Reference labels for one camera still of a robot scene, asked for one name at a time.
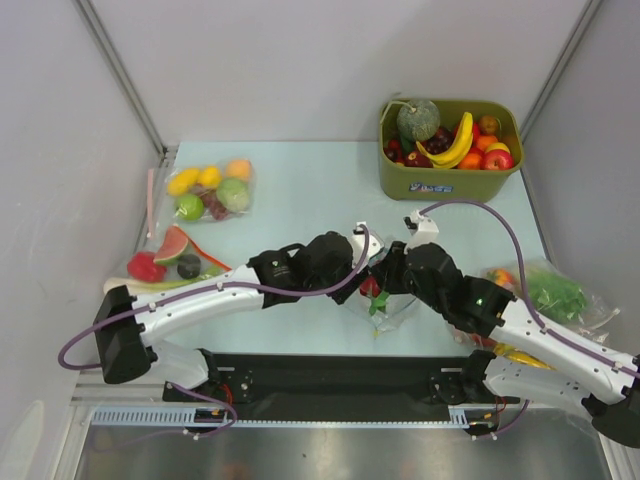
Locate red apple from bag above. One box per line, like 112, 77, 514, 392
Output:
482, 149, 515, 171

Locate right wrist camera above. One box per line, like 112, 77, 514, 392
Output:
403, 210, 439, 253

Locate yellow lemon from bag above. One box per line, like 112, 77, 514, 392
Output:
485, 142, 511, 153

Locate brown kiwi from bag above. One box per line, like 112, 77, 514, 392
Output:
478, 115, 501, 136

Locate bag with green lettuce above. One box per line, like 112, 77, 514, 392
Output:
479, 257, 624, 346

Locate watermelon slice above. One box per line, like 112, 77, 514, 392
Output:
152, 225, 232, 272

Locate red bell pepper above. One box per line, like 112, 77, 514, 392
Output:
127, 251, 167, 283

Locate orange fruit in bin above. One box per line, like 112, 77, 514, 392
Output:
474, 135, 499, 152
457, 152, 484, 170

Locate pink zip bag yellow fruit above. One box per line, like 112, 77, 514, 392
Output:
448, 326, 553, 370

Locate dark avocado on table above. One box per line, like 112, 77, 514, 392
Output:
176, 254, 201, 280

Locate pink zip bag with fruit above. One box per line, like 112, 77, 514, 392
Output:
146, 157, 256, 239

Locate dark purple grapes in bin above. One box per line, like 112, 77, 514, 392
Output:
423, 127, 454, 155

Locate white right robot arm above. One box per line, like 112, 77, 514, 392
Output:
370, 241, 639, 448

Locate blue zip top bag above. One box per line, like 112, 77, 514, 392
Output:
349, 234, 421, 337

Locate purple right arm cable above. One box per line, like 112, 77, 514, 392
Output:
417, 199, 640, 441

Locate green apple in bag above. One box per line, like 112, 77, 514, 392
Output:
174, 193, 204, 221

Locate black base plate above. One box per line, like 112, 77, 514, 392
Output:
162, 353, 519, 423

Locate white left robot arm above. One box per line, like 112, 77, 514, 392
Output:
94, 224, 382, 400

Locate yellow banana bunch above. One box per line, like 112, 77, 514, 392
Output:
415, 112, 474, 169

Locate white radish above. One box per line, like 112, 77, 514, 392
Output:
102, 277, 198, 296

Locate green netted melon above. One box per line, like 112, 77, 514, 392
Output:
396, 99, 441, 142

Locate dark red apple in bin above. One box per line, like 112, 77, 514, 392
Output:
404, 150, 433, 168

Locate olive green plastic bin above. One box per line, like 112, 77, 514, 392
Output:
378, 98, 525, 202

